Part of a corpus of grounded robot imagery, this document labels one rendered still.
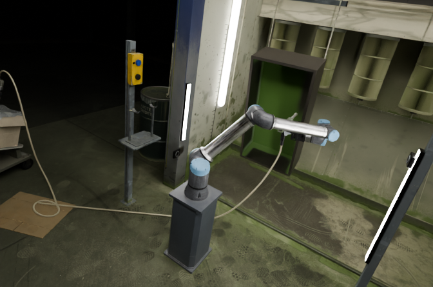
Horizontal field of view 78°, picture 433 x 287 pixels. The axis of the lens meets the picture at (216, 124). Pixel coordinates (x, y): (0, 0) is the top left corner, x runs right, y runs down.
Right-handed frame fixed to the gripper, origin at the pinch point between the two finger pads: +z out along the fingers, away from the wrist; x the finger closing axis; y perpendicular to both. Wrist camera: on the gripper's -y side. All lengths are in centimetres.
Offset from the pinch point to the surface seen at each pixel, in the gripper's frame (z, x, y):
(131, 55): 114, -62, -54
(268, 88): 36, 57, -18
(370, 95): -63, 132, -13
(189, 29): 96, -9, -74
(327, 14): 3, 132, -96
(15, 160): 256, -103, 71
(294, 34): 40, 147, -70
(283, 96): 19, 58, -12
